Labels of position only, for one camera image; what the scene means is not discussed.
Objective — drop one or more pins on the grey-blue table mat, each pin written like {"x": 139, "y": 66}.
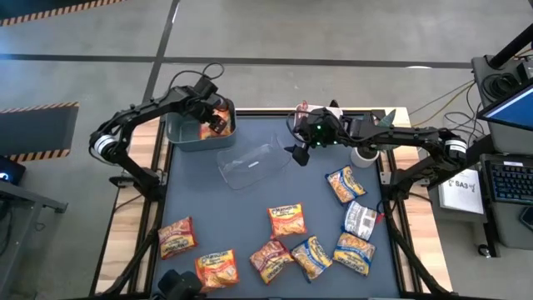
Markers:
{"x": 233, "y": 216}

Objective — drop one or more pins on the dark computer mouse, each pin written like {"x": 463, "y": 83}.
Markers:
{"x": 528, "y": 218}

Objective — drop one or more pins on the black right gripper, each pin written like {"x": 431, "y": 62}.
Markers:
{"x": 327, "y": 129}

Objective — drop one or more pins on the green succulent in white pot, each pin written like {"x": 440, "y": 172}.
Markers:
{"x": 362, "y": 160}

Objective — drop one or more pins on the black aluminium table frame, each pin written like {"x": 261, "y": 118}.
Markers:
{"x": 258, "y": 111}

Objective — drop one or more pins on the red zip tie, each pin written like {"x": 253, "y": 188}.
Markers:
{"x": 380, "y": 217}

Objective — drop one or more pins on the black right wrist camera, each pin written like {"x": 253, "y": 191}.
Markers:
{"x": 301, "y": 156}

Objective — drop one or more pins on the grey metal cart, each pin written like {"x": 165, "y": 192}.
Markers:
{"x": 41, "y": 200}

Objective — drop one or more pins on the black backlit keyboard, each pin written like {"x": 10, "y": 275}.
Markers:
{"x": 512, "y": 183}

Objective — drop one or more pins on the red beef ramen pack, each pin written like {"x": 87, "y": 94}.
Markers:
{"x": 177, "y": 238}
{"x": 302, "y": 108}
{"x": 270, "y": 261}

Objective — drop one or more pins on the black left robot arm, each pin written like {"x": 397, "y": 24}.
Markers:
{"x": 137, "y": 111}

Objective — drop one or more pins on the grey equipment cart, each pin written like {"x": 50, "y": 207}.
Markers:
{"x": 508, "y": 139}

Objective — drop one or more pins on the clear plastic bin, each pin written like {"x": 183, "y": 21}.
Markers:
{"x": 266, "y": 160}

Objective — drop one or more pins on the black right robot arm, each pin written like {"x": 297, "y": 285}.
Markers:
{"x": 408, "y": 135}

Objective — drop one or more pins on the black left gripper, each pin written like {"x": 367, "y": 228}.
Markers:
{"x": 195, "y": 104}

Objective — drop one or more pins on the computer monitor blue screen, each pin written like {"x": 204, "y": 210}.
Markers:
{"x": 516, "y": 110}

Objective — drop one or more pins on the teal plastic bin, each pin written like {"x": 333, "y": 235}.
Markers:
{"x": 187, "y": 144}

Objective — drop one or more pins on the black caster wheel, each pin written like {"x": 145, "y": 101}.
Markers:
{"x": 484, "y": 250}

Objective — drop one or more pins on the black pole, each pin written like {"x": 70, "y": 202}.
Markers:
{"x": 512, "y": 48}

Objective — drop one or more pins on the grey metal bracket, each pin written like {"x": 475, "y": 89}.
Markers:
{"x": 385, "y": 178}

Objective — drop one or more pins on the white paper sign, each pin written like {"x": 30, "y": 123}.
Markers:
{"x": 460, "y": 196}

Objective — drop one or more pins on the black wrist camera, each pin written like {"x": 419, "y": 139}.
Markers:
{"x": 301, "y": 156}
{"x": 205, "y": 87}

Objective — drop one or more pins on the black device with blue light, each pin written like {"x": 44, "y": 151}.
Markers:
{"x": 10, "y": 171}

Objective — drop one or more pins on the blue soy sauce ramen pack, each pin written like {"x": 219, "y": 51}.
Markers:
{"x": 311, "y": 257}
{"x": 354, "y": 253}
{"x": 345, "y": 184}
{"x": 360, "y": 220}

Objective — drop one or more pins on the hazard-striped dark floor mat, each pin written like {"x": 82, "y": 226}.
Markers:
{"x": 37, "y": 129}
{"x": 25, "y": 6}

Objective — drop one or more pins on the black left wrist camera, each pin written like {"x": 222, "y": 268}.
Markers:
{"x": 205, "y": 87}

